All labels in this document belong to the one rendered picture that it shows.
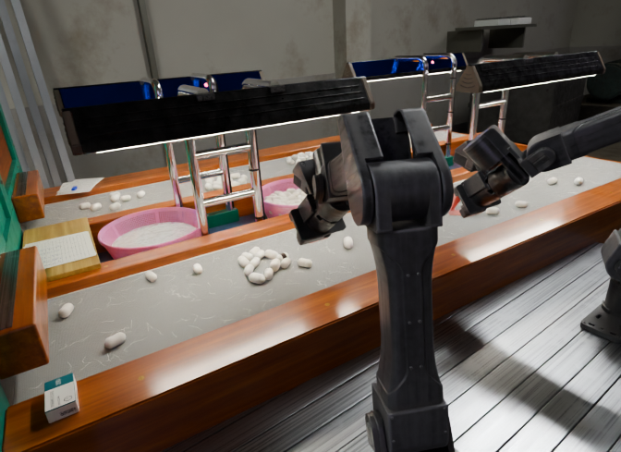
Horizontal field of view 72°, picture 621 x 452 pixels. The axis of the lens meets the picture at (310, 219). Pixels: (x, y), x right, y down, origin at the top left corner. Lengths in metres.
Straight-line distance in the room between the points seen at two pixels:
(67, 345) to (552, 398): 0.79
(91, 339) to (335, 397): 0.43
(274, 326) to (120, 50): 2.92
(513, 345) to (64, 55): 3.10
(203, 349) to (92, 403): 0.16
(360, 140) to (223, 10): 3.33
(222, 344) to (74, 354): 0.25
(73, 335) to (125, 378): 0.21
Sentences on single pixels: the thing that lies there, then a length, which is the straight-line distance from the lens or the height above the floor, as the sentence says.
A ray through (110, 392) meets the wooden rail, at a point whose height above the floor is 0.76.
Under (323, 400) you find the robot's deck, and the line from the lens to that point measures 0.73.
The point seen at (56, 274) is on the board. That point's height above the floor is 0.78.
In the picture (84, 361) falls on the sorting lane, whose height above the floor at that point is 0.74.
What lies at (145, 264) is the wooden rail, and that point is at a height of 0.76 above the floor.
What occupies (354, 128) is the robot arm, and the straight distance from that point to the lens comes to 0.45.
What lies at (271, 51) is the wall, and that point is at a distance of 3.91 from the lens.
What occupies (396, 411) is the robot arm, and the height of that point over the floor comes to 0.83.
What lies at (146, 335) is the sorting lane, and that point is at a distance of 0.81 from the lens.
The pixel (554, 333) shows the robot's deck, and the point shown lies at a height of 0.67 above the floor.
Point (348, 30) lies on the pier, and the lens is 4.19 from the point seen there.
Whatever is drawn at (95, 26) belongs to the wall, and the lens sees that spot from 3.42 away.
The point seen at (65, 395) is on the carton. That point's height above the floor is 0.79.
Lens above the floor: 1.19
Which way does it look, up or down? 23 degrees down
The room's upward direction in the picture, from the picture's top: 3 degrees counter-clockwise
